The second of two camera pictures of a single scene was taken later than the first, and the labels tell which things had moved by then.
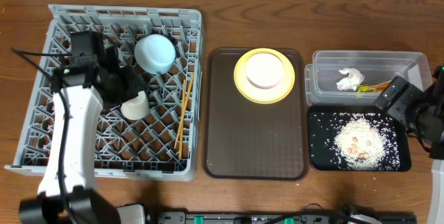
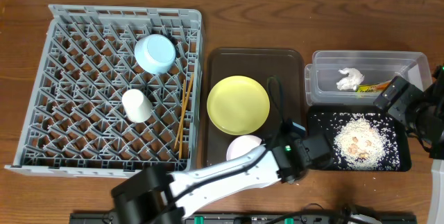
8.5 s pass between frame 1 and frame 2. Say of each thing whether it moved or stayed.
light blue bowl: stayed
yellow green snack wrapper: stayed
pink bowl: moved
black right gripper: stayed
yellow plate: moved
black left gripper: moved
